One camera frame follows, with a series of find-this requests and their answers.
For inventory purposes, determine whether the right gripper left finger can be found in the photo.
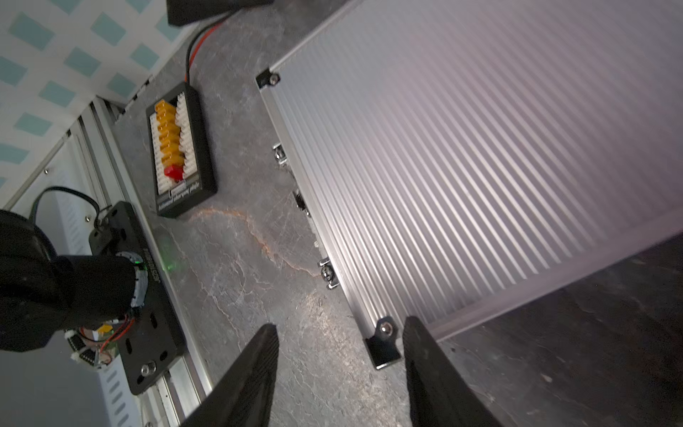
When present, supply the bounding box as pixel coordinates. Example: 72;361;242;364
182;324;279;426

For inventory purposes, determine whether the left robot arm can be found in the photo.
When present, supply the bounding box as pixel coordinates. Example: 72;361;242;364
1;210;142;352

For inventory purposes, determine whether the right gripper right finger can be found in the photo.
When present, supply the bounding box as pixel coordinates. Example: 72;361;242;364
403;316;501;426

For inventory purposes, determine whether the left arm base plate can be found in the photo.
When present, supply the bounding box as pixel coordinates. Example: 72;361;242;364
89;201;187;395

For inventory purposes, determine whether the silver aluminium poker case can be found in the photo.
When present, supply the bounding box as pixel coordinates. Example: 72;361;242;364
256;1;682;369

